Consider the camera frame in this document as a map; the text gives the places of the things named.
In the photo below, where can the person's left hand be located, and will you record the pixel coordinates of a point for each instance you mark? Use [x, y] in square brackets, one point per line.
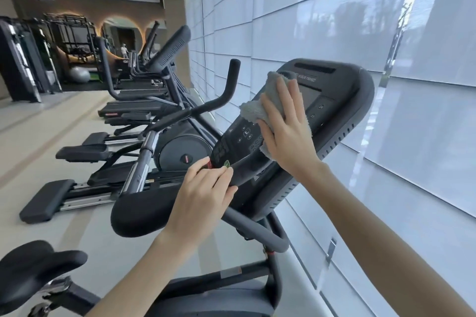
[200, 201]

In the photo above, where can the person's left forearm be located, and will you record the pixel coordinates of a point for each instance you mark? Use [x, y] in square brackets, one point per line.
[143, 276]

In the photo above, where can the person's right thumb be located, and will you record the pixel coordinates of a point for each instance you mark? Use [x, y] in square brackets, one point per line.
[266, 135]

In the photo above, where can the black exercise bike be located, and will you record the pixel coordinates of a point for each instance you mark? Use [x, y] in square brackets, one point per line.
[334, 112]

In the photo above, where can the grey exercise ball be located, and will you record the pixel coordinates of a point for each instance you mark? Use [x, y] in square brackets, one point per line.
[79, 75]

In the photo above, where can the black treadmill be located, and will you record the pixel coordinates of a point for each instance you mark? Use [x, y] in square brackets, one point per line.
[143, 68]
[126, 107]

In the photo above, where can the person's right middle finger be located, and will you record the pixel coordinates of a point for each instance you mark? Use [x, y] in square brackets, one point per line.
[285, 95]

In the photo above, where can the person's right forearm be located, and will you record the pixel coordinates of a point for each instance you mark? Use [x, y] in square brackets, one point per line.
[386, 250]

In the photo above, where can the person's right hand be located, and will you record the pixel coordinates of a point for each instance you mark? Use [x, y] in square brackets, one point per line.
[292, 142]

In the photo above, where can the grey microfibre cloth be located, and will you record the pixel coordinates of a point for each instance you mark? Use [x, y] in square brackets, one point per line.
[256, 108]

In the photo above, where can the person's left thumb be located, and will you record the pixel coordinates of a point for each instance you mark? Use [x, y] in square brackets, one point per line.
[228, 198]

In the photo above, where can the metal blind bracket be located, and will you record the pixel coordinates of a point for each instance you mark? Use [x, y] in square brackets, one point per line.
[331, 250]

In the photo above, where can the row of white window blinds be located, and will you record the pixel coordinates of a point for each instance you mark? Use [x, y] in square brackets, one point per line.
[334, 12]

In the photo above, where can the black power rack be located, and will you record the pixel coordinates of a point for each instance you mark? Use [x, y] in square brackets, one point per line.
[74, 38]

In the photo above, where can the black elliptical trainer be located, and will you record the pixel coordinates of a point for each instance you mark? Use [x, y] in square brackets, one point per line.
[182, 151]
[169, 51]

